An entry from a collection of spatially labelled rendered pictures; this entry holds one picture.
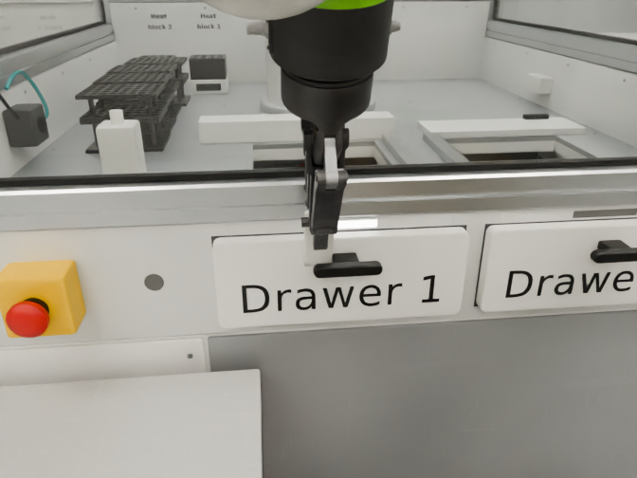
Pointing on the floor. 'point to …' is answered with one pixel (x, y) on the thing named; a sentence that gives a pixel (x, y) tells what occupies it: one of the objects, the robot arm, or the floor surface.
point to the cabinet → (406, 392)
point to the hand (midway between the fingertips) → (318, 239)
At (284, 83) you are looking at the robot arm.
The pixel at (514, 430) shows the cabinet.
